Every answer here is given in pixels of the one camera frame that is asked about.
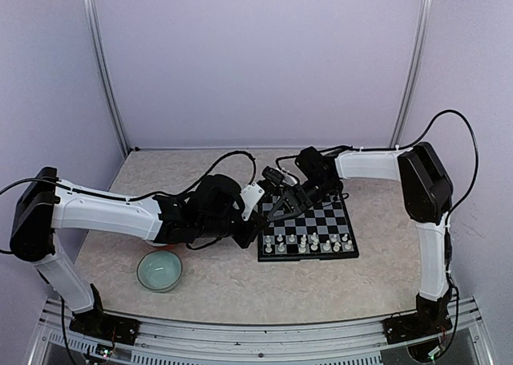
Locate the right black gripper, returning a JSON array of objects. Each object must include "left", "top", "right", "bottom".
[{"left": 266, "top": 176, "right": 340, "bottom": 221}]

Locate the black folding chess board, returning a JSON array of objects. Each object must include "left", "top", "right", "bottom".
[{"left": 257, "top": 193, "right": 359, "bottom": 262}]

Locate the white chess king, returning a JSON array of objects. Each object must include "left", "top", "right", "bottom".
[{"left": 310, "top": 238, "right": 319, "bottom": 251}]

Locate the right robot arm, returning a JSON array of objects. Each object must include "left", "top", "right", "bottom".
[{"left": 262, "top": 142, "right": 454, "bottom": 336}]

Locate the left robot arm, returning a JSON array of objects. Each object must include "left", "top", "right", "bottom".
[{"left": 10, "top": 167, "right": 266, "bottom": 337}]

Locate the white chess queen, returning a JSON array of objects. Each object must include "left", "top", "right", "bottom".
[{"left": 298, "top": 238, "right": 307, "bottom": 253}]

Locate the white bowl orange outside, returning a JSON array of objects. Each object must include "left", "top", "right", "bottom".
[{"left": 144, "top": 240, "right": 176, "bottom": 249}]

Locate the pale green ceramic bowl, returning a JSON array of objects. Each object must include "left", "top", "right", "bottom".
[{"left": 136, "top": 250, "right": 183, "bottom": 293}]

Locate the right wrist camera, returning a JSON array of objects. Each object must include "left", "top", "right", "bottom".
[{"left": 262, "top": 166, "right": 297, "bottom": 189}]

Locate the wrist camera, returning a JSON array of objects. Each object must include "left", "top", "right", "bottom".
[
  {"left": 240, "top": 182, "right": 265, "bottom": 221},
  {"left": 262, "top": 166, "right": 297, "bottom": 189}
]

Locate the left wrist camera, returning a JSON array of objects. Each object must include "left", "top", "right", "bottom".
[{"left": 240, "top": 182, "right": 265, "bottom": 221}]

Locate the front aluminium rail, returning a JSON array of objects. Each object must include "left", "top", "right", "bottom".
[{"left": 27, "top": 296, "right": 494, "bottom": 365}]

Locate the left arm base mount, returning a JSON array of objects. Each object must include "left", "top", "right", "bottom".
[{"left": 70, "top": 314, "right": 140, "bottom": 346}]

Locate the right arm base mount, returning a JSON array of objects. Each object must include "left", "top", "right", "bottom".
[{"left": 382, "top": 312, "right": 453, "bottom": 345}]

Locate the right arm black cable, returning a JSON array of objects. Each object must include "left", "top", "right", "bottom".
[{"left": 276, "top": 108, "right": 480, "bottom": 221}]

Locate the right aluminium frame post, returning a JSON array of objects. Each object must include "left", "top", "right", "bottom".
[{"left": 389, "top": 0, "right": 433, "bottom": 147}]

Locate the aluminium frame post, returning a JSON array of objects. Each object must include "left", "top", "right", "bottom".
[
  {"left": 83, "top": 0, "right": 131, "bottom": 158},
  {"left": 389, "top": 0, "right": 433, "bottom": 147}
]

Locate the left aluminium frame post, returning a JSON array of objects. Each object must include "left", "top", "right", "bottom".
[{"left": 83, "top": 0, "right": 131, "bottom": 158}]

